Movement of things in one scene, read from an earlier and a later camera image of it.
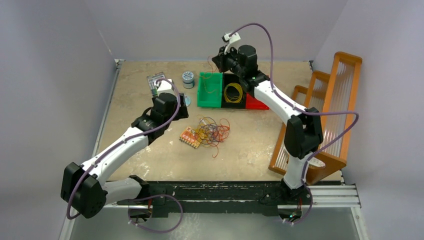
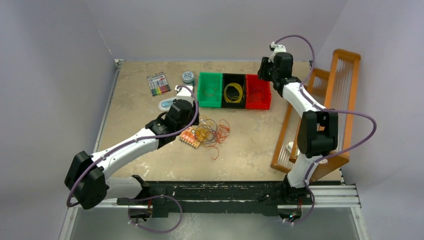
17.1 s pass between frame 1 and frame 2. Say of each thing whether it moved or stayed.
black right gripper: moved
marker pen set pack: stayed
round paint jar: stayed
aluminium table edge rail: stayed
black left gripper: moved
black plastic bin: stayed
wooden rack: stayed
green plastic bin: stayed
